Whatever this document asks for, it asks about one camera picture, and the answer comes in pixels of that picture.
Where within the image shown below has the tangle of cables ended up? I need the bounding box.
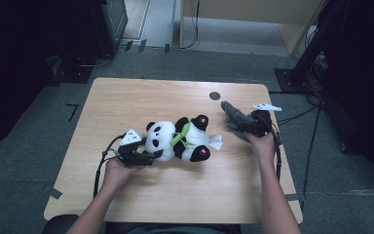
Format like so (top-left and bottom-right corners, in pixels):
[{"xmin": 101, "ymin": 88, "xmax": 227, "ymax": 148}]
[{"xmin": 305, "ymin": 52, "xmax": 329, "ymax": 97}]

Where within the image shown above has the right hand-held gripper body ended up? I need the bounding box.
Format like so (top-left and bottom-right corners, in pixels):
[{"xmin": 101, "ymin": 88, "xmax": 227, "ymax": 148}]
[{"xmin": 251, "ymin": 102, "xmax": 282, "ymax": 137}]

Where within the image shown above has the light wooden cabinet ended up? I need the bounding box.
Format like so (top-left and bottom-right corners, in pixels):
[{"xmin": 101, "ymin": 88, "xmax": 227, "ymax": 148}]
[{"xmin": 178, "ymin": 0, "xmax": 329, "ymax": 57}]

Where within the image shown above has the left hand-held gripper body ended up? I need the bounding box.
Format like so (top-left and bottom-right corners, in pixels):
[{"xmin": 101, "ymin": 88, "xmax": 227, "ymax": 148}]
[{"xmin": 118, "ymin": 128, "xmax": 155, "ymax": 168}]

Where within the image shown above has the coiled black floor cable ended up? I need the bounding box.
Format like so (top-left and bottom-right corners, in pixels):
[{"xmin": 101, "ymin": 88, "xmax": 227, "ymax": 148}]
[{"xmin": 76, "ymin": 53, "xmax": 115, "ymax": 68}]

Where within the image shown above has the person's left hand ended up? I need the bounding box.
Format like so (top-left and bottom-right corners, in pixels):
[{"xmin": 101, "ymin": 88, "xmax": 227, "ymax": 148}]
[{"xmin": 103, "ymin": 158, "xmax": 144, "ymax": 192}]

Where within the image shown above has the person's right hand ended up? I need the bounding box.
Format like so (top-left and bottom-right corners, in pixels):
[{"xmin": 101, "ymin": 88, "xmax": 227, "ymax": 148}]
[{"xmin": 244, "ymin": 131, "xmax": 277, "ymax": 165}]

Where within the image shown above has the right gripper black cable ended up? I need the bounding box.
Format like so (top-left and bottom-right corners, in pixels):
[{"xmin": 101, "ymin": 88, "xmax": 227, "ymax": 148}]
[{"xmin": 262, "ymin": 115, "xmax": 283, "ymax": 182}]

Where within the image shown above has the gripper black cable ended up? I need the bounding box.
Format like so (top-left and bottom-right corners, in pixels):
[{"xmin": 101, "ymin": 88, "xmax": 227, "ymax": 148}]
[
  {"xmin": 93, "ymin": 133, "xmax": 126, "ymax": 199},
  {"xmin": 262, "ymin": 115, "xmax": 283, "ymax": 182}
]

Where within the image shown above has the grey fluffy cloth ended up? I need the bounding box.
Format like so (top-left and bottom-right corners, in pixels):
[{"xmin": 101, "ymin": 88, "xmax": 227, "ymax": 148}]
[{"xmin": 220, "ymin": 100, "xmax": 257, "ymax": 142}]

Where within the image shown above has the black metal stand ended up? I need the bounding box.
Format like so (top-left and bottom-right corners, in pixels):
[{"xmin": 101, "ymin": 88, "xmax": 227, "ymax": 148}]
[{"xmin": 274, "ymin": 0, "xmax": 350, "ymax": 96}]

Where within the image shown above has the panda plush toy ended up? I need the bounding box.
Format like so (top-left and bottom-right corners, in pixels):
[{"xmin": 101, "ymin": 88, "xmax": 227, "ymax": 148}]
[{"xmin": 143, "ymin": 114, "xmax": 224, "ymax": 163}]

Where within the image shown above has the long black floor cable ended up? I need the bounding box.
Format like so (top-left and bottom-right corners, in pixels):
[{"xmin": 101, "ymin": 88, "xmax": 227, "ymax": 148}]
[{"xmin": 301, "ymin": 105, "xmax": 323, "ymax": 213}]

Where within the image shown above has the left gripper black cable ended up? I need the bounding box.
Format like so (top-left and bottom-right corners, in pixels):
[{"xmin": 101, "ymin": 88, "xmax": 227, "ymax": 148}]
[{"xmin": 93, "ymin": 133, "xmax": 126, "ymax": 199}]

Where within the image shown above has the dark curtain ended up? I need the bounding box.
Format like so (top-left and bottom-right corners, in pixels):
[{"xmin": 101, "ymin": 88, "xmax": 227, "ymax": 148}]
[
  {"xmin": 318, "ymin": 0, "xmax": 374, "ymax": 196},
  {"xmin": 0, "ymin": 0, "xmax": 98, "ymax": 155}
]

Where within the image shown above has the black floor base plate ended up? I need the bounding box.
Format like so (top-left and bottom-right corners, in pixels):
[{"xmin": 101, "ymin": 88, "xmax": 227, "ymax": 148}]
[{"xmin": 48, "ymin": 55, "xmax": 94, "ymax": 87}]

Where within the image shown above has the black hanging cable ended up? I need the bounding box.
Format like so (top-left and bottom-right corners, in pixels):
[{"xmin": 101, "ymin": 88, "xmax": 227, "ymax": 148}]
[{"xmin": 179, "ymin": 0, "xmax": 202, "ymax": 51}]

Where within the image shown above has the black equipment cabinet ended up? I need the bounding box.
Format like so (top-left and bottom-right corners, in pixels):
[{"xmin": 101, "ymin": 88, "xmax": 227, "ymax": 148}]
[{"xmin": 89, "ymin": 0, "xmax": 130, "ymax": 58}]

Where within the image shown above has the grey tape strip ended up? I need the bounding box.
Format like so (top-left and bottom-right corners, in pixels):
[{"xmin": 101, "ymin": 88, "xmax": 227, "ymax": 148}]
[
  {"xmin": 43, "ymin": 184, "xmax": 63, "ymax": 200},
  {"xmin": 286, "ymin": 192, "xmax": 306, "ymax": 203}
]

